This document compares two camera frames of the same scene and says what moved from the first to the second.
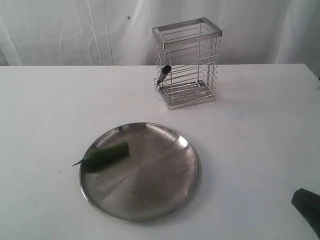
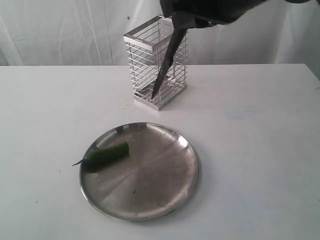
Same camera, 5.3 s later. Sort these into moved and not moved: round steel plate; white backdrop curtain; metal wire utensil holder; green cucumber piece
Moved: metal wire utensil holder
Not moved: white backdrop curtain; round steel plate; green cucumber piece
